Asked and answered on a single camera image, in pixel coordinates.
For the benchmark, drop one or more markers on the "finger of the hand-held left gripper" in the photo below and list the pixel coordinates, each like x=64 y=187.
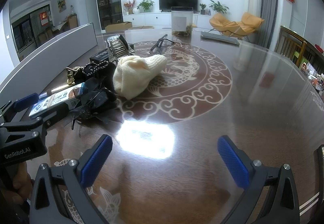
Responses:
x=25 y=101
x=50 y=112

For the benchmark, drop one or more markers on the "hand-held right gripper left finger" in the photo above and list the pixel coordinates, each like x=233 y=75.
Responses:
x=97 y=160

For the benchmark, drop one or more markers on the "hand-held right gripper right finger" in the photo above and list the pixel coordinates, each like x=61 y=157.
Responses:
x=232 y=163

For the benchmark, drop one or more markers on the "blue white toothpaste box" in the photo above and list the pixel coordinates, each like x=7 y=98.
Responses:
x=63 y=94

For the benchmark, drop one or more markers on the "black feather hair accessory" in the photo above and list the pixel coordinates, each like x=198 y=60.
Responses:
x=96 y=102

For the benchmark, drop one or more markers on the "white storage bin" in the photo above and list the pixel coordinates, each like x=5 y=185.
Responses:
x=50 y=51

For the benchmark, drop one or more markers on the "black box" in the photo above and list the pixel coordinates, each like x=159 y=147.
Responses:
x=100 y=55

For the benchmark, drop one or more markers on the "rhinestone bow hair clip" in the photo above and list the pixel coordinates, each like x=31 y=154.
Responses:
x=117 y=48

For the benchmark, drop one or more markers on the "cream knit hat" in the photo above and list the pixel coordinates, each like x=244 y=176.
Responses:
x=136 y=72

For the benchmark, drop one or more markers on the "patterned wooden desktop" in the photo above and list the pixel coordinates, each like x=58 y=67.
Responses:
x=202 y=125

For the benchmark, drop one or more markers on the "person's left hand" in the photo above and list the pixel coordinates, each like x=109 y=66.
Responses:
x=21 y=178

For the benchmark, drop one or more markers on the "brown cosmetic tube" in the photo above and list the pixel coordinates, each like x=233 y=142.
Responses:
x=50 y=92

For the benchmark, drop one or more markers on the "gold hair clip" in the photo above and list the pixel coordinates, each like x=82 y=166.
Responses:
x=70 y=77

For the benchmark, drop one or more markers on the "red door sign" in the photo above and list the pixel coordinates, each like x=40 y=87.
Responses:
x=44 y=18

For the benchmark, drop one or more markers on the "silver foil packet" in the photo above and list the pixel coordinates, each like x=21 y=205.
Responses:
x=114 y=37

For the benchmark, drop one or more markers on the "cardboard box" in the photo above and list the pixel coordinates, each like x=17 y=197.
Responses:
x=117 y=26

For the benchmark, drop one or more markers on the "black eyeglasses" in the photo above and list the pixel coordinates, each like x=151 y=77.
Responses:
x=155 y=48

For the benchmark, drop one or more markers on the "round wooden board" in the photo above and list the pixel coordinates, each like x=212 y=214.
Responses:
x=140 y=27

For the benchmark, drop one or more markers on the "grey laptop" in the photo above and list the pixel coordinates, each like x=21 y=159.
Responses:
x=220 y=37

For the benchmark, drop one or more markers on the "wooden chair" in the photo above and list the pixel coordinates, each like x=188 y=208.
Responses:
x=291 y=44

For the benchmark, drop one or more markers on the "white round vase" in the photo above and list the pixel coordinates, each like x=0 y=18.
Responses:
x=136 y=10

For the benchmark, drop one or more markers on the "red flower bouquet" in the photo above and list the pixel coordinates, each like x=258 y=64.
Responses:
x=129 y=4

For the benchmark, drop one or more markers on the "white television cabinet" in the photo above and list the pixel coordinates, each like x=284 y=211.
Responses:
x=151 y=18

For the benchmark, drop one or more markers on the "orange lounge chair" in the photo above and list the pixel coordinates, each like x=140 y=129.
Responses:
x=222 y=23

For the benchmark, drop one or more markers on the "green potted plant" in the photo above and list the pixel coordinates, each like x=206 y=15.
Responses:
x=145 y=4

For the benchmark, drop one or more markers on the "leafy potted plant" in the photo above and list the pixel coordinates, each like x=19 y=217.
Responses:
x=219 y=6

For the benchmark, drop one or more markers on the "small potted plant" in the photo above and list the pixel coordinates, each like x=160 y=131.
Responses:
x=202 y=7

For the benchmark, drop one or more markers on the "framed wall painting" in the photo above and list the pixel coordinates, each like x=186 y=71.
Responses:
x=61 y=2

